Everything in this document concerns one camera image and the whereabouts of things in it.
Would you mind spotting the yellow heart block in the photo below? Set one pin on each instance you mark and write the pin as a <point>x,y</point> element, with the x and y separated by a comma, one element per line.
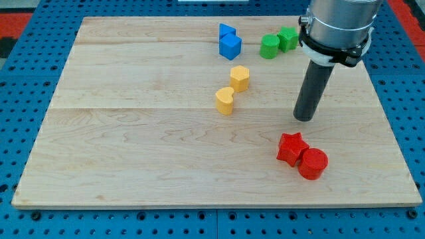
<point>224,100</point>

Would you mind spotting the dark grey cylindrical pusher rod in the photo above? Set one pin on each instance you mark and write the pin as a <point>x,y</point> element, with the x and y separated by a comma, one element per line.
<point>312,89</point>

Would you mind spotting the yellow hexagon block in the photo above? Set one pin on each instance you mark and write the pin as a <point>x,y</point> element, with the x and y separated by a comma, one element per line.
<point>239,78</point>

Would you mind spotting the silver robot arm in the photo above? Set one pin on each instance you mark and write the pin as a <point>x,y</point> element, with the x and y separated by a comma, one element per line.
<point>345,14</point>

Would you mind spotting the light wooden board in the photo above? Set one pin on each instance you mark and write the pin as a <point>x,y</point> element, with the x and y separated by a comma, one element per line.
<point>133,124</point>

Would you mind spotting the red cylinder block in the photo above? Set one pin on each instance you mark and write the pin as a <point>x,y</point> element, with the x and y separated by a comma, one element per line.
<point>313,163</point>

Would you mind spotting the red star block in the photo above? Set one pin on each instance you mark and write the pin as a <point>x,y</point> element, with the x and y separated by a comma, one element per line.
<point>290,148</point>

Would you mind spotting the green star block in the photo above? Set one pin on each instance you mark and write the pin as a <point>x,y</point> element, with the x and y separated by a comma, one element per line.
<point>288,37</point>

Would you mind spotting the green cylinder block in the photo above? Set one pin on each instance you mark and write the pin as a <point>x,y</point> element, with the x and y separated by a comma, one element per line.
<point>269,46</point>

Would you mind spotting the blue triangle block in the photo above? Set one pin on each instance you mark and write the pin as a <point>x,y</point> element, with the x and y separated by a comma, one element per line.
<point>224,30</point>

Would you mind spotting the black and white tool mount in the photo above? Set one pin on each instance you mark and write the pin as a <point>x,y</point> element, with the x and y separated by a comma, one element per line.
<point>327,45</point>

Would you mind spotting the blue cube block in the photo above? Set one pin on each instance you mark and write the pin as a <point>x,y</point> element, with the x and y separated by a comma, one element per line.
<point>230,46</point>

